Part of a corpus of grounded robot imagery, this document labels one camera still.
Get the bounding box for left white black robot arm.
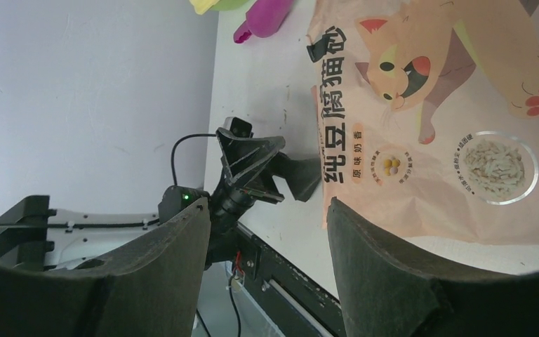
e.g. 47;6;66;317
0;127;321;272

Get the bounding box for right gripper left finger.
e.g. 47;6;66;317
0;198;211;336

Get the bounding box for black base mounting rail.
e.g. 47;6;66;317
236;225;347;336

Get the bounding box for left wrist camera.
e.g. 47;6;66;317
223;117;253;138

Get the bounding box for left black cable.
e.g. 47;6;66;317
0;133;219;251

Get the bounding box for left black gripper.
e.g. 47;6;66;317
208;128;321;228

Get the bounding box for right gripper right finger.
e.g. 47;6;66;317
327;199;539;336

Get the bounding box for yellow green litter box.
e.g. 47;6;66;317
189;0;248;15

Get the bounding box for magenta plastic scoop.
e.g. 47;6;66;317
233;0;294;44

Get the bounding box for pink cat litter bag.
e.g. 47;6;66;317
308;1;539;244

